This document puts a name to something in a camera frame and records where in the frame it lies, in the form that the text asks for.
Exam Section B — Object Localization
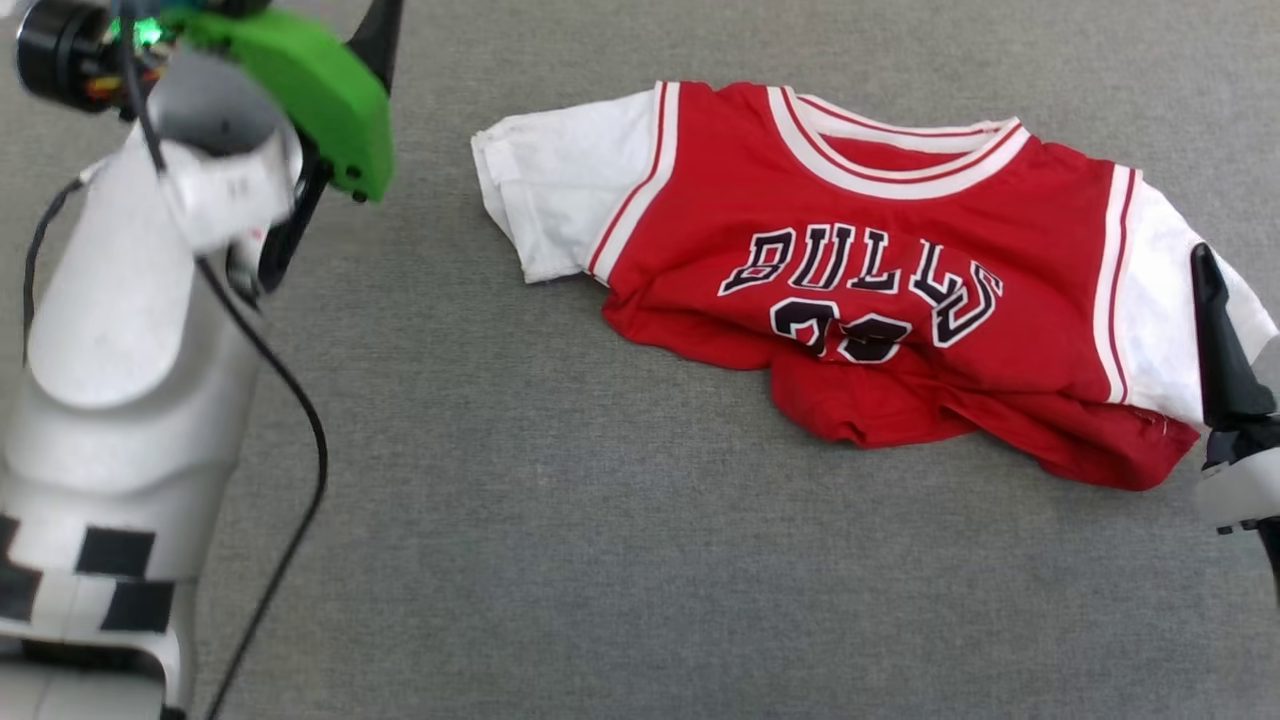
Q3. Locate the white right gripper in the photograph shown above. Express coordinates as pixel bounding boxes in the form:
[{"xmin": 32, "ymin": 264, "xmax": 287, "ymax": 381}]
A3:
[{"xmin": 1189, "ymin": 242, "xmax": 1280, "ymax": 537}]

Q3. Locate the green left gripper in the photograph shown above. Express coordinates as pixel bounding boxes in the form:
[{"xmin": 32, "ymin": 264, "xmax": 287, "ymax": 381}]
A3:
[{"xmin": 15, "ymin": 0, "xmax": 407, "ymax": 203}]

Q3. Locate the red Bulls basketball jersey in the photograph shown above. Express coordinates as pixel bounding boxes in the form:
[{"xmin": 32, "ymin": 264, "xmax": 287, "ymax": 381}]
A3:
[{"xmin": 470, "ymin": 79, "xmax": 1280, "ymax": 493}]

